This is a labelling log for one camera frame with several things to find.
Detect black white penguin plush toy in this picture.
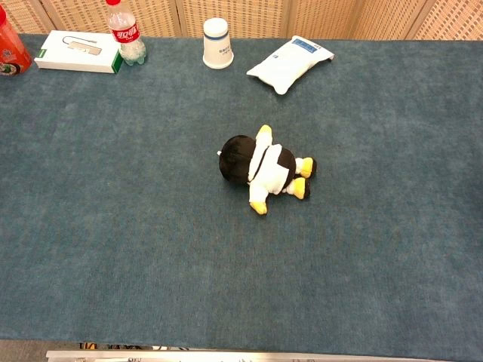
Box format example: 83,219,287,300
217,124,318,216

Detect yellow black robot base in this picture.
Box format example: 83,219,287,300
78,342,189,352

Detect blue felt table mat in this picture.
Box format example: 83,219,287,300
0,33,483,362

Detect white snack bag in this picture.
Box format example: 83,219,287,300
246,35,336,96

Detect white paper cup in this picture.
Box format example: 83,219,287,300
202,17,235,70

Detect woven rattan folding screen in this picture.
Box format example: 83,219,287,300
0,0,483,41

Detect clear cola bottle red label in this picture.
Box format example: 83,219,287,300
105,0,147,67

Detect white green product box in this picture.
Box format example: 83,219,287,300
34,29,125,75

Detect red snack canister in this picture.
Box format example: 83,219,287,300
0,5,33,78

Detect aluminium frame rail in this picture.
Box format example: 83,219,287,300
45,349,417,362

